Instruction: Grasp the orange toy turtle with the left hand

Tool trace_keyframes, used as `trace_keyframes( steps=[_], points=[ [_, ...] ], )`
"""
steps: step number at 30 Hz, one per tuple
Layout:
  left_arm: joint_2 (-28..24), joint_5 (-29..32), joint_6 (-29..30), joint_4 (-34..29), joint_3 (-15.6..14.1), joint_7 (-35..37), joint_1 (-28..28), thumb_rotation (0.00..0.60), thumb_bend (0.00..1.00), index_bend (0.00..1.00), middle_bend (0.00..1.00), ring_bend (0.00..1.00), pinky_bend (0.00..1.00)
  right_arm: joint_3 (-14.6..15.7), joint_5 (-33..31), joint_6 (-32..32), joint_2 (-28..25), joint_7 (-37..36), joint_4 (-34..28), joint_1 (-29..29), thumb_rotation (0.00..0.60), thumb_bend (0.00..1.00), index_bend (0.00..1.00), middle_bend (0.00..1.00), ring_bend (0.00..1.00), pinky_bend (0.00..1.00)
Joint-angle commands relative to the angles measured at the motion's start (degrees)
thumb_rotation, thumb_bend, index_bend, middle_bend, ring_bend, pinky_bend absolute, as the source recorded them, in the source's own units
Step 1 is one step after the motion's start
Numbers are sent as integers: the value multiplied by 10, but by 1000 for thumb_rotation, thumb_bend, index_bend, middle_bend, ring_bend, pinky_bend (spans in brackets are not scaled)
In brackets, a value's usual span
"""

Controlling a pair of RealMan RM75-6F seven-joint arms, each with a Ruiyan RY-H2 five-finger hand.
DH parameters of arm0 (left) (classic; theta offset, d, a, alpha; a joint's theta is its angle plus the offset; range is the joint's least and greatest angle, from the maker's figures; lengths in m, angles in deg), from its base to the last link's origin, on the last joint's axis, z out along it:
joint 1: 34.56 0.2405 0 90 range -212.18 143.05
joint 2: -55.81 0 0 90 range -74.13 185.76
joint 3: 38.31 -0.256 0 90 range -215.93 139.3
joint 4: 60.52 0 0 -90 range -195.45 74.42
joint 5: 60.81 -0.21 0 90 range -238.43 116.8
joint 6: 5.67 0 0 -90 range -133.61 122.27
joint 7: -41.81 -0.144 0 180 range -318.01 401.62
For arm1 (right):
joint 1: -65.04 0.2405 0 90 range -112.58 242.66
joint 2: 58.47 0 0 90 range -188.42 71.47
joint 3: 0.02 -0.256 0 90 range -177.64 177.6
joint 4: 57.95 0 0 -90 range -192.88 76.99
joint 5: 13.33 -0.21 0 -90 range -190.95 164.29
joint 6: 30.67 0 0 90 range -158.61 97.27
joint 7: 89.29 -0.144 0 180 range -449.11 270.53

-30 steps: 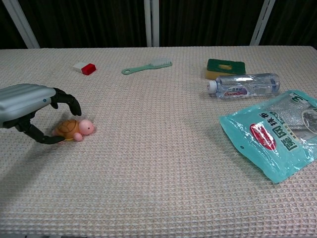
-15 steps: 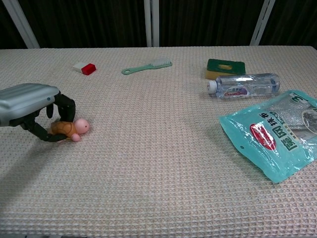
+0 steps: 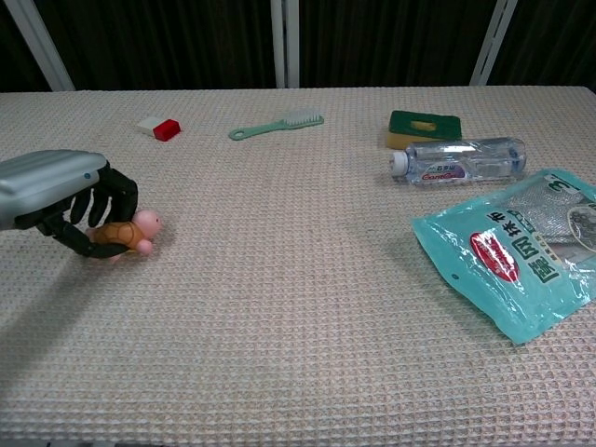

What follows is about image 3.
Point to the mint green brush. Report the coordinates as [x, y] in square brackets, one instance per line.
[274, 125]

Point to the beige waffle table cloth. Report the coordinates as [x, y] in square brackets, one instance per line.
[298, 326]

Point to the white metal frame post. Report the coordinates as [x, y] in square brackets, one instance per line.
[284, 44]
[42, 46]
[493, 42]

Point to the white red eraser block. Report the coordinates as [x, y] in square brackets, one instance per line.
[160, 128]

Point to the dark pleated curtain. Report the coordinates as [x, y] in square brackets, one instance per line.
[16, 60]
[163, 42]
[386, 42]
[554, 42]

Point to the green yellow sponge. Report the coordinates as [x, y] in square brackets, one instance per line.
[405, 122]

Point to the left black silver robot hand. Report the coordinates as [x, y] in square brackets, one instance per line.
[46, 181]

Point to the pink brown turtle toy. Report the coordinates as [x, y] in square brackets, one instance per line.
[135, 230]

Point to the teal plastic snack bag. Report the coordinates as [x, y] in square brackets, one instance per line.
[512, 274]

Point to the clear plastic water bottle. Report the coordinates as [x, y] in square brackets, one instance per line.
[465, 160]

